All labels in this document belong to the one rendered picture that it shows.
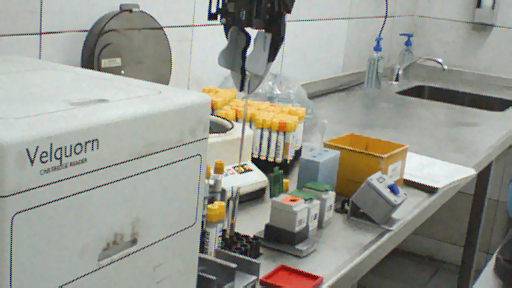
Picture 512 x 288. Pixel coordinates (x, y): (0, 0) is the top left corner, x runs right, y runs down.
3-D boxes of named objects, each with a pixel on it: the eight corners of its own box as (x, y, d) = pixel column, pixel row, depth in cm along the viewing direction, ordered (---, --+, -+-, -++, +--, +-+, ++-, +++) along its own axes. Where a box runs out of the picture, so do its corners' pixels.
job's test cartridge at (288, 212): (293, 244, 114) (297, 206, 113) (266, 236, 116) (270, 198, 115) (304, 237, 118) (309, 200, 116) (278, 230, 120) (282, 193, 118)
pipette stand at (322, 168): (321, 216, 133) (328, 163, 130) (286, 207, 136) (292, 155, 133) (340, 203, 141) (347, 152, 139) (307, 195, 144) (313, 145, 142)
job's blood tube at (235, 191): (230, 251, 112) (237, 189, 109) (222, 249, 112) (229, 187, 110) (234, 249, 113) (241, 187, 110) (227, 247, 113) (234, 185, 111)
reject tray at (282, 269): (302, 298, 99) (303, 293, 99) (258, 284, 102) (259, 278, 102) (323, 282, 105) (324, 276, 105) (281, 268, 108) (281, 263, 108)
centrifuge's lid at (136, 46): (93, 2, 137) (66, 3, 142) (98, 135, 141) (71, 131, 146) (174, 4, 154) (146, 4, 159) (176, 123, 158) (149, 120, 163)
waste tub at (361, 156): (377, 206, 142) (385, 156, 139) (315, 189, 148) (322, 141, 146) (402, 192, 153) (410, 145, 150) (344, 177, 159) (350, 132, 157)
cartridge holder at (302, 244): (302, 258, 113) (305, 236, 112) (252, 242, 117) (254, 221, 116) (317, 248, 117) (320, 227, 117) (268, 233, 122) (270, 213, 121)
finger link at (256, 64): (231, 97, 101) (236, 29, 99) (252, 92, 107) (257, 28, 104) (251, 100, 100) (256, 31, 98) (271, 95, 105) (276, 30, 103)
